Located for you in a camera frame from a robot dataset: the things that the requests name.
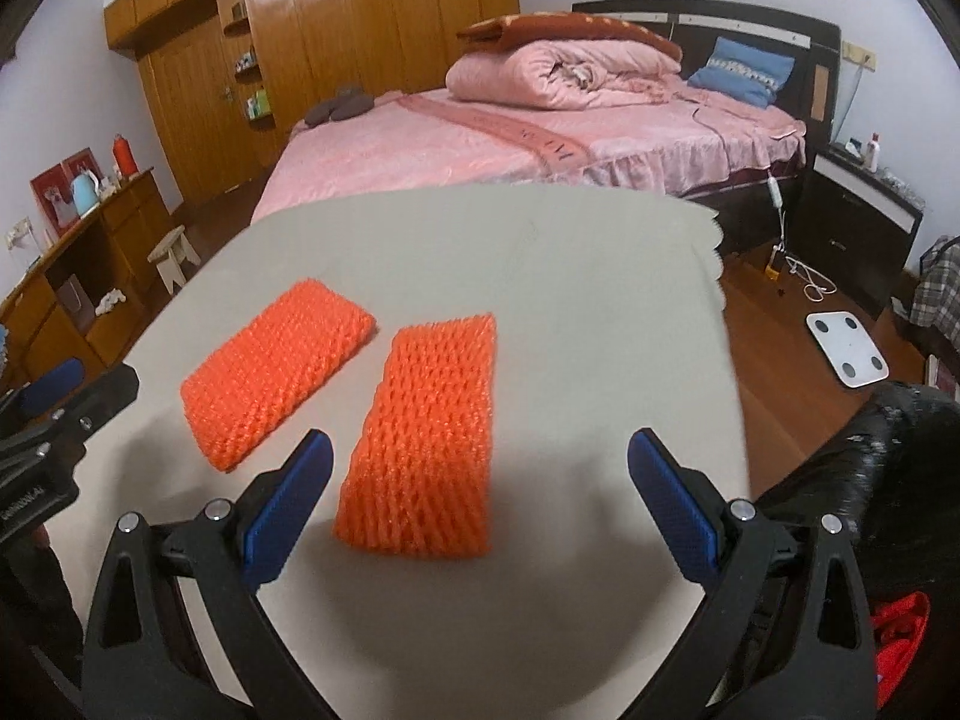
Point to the red thermos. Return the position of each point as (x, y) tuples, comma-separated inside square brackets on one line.
[(124, 157)]

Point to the black glossy jacket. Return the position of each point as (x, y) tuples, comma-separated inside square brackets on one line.
[(892, 450)]

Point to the brown folded blanket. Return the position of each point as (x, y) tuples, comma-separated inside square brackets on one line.
[(570, 28)]

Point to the dark grey clothing pile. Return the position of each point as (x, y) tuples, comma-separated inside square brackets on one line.
[(337, 106)]

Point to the wooden wardrobe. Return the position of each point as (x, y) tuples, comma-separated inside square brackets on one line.
[(337, 37)]

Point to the light blue kettle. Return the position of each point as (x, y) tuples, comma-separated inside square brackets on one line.
[(85, 193)]

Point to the green shelf bottles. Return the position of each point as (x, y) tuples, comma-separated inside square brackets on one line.
[(258, 105)]

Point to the dark bed headboard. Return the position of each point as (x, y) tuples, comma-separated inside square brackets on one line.
[(814, 52)]

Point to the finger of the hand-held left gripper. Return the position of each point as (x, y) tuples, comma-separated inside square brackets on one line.
[(101, 397), (52, 386)]

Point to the blue pillow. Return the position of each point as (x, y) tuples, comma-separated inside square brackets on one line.
[(742, 71)]

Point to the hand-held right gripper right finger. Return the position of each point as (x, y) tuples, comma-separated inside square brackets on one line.
[(675, 514)]

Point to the small wooden stool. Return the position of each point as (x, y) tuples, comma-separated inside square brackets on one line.
[(174, 251)]

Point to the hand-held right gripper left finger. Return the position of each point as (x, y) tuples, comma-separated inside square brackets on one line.
[(289, 510)]

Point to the bed with pink sheet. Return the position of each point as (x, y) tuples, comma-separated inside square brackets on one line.
[(450, 150)]

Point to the plaid bag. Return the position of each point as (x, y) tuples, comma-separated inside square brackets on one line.
[(937, 285)]

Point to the black nightstand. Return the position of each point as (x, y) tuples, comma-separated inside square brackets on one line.
[(855, 232)]

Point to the red picture frame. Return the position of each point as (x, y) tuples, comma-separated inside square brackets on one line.
[(52, 199)]

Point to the yellow floor box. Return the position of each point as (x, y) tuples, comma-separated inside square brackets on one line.
[(774, 264)]

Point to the white bottle with red cap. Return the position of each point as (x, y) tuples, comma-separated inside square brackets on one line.
[(874, 154)]

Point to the white bathroom scale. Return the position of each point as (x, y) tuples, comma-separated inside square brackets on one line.
[(847, 349)]

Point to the orange foam net sleeve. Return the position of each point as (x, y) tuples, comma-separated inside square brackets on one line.
[(427, 442), (277, 375)]

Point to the folded pink quilt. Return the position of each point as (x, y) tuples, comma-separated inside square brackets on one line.
[(540, 75)]

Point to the wooden dresser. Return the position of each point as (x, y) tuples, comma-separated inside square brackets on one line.
[(127, 217)]

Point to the wall socket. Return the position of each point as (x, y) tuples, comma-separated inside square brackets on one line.
[(859, 57)]

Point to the white cloth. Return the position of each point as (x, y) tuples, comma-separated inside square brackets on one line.
[(111, 302)]

